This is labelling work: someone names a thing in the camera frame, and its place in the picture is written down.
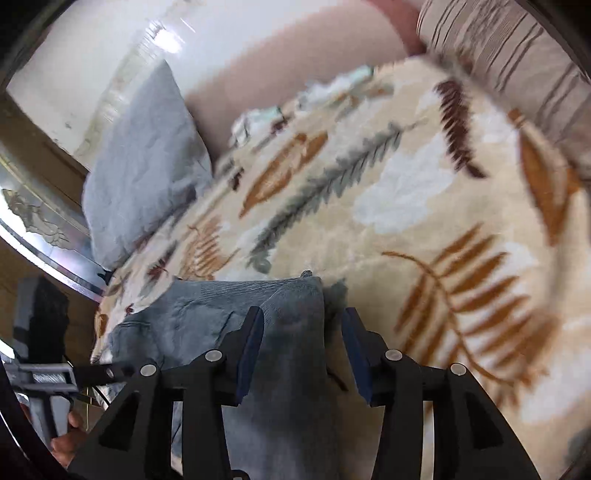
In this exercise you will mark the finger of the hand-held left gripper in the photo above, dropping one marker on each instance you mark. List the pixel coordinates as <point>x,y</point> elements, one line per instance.
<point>104,372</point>

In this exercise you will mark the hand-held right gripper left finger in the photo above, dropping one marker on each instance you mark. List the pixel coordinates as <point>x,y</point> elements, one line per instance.
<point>247,364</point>

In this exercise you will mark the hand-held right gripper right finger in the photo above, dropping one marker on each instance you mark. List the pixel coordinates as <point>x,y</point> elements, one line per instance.
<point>358,360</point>

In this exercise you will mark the grey-blue denim pants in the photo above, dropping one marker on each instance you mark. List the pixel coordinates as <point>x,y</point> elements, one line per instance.
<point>286,424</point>

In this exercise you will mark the person's left hand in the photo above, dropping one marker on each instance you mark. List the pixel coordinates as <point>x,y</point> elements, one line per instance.
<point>64,445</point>

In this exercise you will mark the small black object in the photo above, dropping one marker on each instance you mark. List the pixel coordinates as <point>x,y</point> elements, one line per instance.
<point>108,276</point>

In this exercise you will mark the etched mirror door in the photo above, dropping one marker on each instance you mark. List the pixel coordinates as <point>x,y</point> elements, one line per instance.
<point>37,221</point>

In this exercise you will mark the leaf print fleece blanket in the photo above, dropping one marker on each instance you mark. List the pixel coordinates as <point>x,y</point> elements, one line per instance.
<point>415,194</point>

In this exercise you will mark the grey quilted pillow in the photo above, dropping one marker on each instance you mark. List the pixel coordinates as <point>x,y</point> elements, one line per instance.
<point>138,175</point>

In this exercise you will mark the striped floral bolster pillow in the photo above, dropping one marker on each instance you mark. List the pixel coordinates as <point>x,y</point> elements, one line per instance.
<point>498,46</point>

